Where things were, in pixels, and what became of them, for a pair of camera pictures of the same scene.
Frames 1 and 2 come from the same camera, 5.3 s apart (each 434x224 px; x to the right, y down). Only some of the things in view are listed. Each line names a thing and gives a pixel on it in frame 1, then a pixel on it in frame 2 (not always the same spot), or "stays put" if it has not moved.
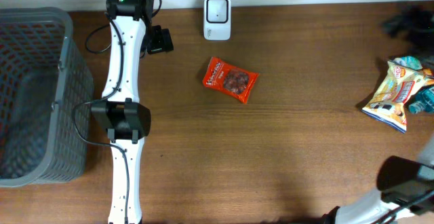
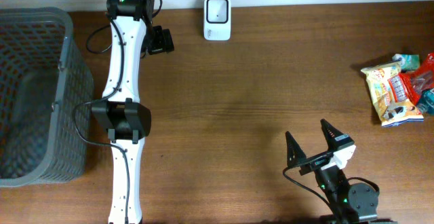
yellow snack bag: (388, 105) -> (390, 111)
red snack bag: (235, 82) -> (407, 86)
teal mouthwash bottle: (424, 103) stays put
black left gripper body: (156, 40) stays put
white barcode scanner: (217, 17) stays put
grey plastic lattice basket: (44, 75) stays put
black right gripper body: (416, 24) -> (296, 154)
